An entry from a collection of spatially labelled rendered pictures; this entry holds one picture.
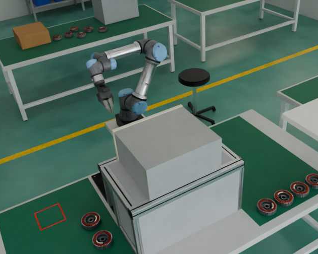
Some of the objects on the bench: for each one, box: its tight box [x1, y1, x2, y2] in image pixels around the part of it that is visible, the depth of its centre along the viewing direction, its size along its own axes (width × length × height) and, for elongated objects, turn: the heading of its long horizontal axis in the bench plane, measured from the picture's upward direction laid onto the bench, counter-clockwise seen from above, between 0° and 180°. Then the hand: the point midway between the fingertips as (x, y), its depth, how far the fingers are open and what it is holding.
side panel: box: [110, 187, 144, 254], centre depth 205 cm, size 28×3×32 cm, turn 35°
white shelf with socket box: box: [281, 95, 318, 173], centre depth 232 cm, size 35×37×46 cm
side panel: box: [237, 168, 244, 211], centre depth 228 cm, size 28×3×32 cm, turn 35°
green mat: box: [0, 178, 135, 254], centre depth 215 cm, size 94×61×1 cm, turn 35°
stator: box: [81, 212, 101, 230], centre depth 226 cm, size 11×11×4 cm
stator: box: [92, 230, 113, 250], centre depth 214 cm, size 11×11×4 cm
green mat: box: [209, 116, 318, 226], centre depth 262 cm, size 94×61×1 cm, turn 35°
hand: (111, 110), depth 247 cm, fingers closed
